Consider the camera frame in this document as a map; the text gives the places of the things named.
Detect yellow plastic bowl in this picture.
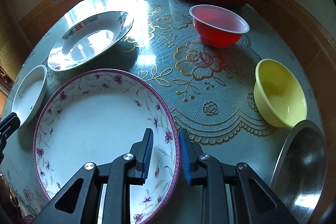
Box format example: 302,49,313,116
253,59,307,130

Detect red plastic bowl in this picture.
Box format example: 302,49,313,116
189,4,250,48

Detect white plate red characters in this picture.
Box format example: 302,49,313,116
48,11,134,72

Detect purple floral rimmed plate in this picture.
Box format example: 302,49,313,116
33,69,181,223

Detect stainless steel bowl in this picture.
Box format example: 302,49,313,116
269,120,327,223

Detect white oval rose dish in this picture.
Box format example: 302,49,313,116
11,64,47,127

